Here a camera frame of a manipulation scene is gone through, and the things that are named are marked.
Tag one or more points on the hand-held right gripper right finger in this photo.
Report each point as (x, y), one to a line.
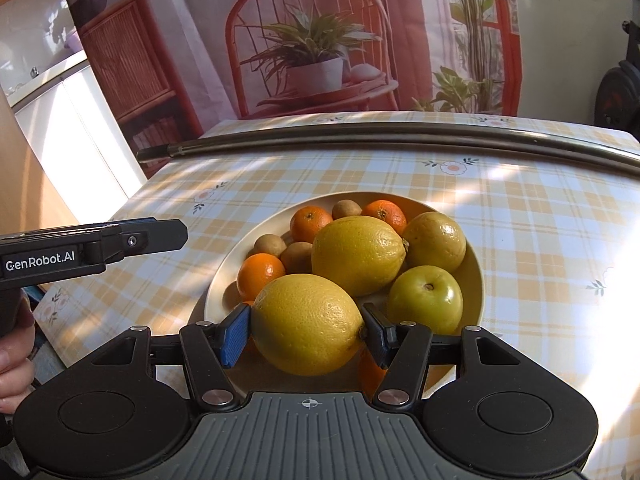
(377, 335)

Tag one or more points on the brown wooden panel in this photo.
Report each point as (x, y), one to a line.
(30, 185)

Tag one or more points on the yellow lemon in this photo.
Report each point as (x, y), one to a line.
(357, 255)
(307, 317)

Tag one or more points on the round yellow citrus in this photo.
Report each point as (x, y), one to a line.
(434, 241)

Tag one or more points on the round green-yellow fruit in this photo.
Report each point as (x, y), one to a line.
(425, 300)

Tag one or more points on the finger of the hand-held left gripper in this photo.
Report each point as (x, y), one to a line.
(150, 237)

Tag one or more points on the person's left hand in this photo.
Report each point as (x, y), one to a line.
(15, 375)

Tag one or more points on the orange mandarin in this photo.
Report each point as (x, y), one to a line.
(260, 274)
(369, 375)
(311, 223)
(384, 215)

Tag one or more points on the checked floral tablecloth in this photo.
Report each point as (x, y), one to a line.
(525, 240)

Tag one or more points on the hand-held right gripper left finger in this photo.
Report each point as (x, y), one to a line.
(235, 332)

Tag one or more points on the printed room backdrop cloth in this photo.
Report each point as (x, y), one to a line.
(200, 35)

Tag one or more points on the brown kiwi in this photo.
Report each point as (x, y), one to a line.
(347, 208)
(270, 245)
(296, 256)

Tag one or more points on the beige bowl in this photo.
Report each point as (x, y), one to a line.
(272, 216)

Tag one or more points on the black exercise bike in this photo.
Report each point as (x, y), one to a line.
(617, 95)

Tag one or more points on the long metal pole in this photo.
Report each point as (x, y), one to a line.
(400, 136)

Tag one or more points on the white cabinet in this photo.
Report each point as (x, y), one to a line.
(75, 125)

